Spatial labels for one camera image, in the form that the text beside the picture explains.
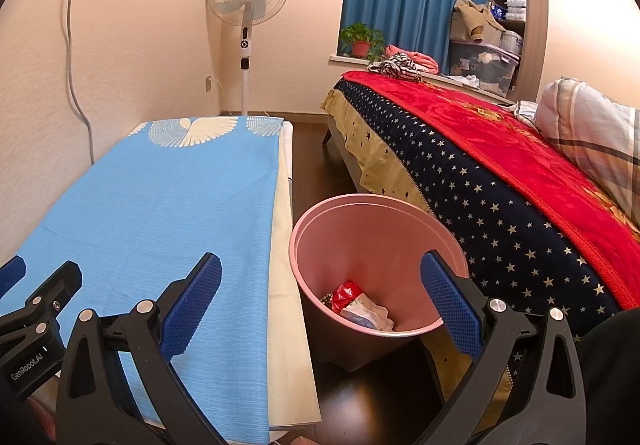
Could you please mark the stack of white packets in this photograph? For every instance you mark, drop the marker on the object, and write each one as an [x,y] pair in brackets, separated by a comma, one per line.
[515,10]

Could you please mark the pink plastic bin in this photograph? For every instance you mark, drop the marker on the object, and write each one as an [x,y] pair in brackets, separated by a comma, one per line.
[350,245]

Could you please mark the plaid pillow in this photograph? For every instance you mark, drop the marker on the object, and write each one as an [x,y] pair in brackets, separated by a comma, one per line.
[590,125]

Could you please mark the wooden bookshelf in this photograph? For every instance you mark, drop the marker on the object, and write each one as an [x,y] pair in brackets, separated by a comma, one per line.
[535,25]

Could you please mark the striped cloth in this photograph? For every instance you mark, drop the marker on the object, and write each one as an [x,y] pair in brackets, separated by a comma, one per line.
[397,65]

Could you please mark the pink folded cloth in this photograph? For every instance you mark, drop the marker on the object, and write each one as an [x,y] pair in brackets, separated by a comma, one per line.
[422,61]

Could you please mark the grey lidded box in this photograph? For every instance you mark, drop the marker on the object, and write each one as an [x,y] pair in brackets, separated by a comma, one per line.
[511,42]

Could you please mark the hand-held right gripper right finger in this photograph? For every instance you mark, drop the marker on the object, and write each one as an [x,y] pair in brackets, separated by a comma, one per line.
[450,305]

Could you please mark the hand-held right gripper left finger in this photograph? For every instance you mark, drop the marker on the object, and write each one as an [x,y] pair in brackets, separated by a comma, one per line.
[195,300]

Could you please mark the wall socket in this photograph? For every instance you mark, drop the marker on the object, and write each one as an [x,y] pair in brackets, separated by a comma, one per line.
[208,84]

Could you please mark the blue bird-print table cloth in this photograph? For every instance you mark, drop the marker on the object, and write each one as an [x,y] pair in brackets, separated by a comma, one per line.
[175,200]

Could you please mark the potted green plant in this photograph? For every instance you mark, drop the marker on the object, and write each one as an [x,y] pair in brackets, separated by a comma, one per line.
[361,47]

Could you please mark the clear storage box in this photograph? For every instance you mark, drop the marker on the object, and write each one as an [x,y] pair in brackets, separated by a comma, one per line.
[480,62]

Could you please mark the plaid bedding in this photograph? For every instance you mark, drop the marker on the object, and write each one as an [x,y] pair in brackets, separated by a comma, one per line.
[527,112]

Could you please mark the white paper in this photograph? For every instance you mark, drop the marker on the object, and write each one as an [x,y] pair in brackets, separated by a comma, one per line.
[372,312]

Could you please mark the brown jacket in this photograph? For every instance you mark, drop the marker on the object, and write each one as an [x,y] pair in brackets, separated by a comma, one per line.
[472,15]

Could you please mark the red plastic bag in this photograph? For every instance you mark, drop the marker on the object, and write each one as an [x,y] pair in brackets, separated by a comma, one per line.
[347,295]

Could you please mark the red blanket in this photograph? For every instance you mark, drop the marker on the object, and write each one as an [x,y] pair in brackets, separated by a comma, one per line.
[475,125]

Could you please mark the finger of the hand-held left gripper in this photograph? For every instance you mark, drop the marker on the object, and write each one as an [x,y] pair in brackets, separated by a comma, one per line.
[12,272]
[47,295]

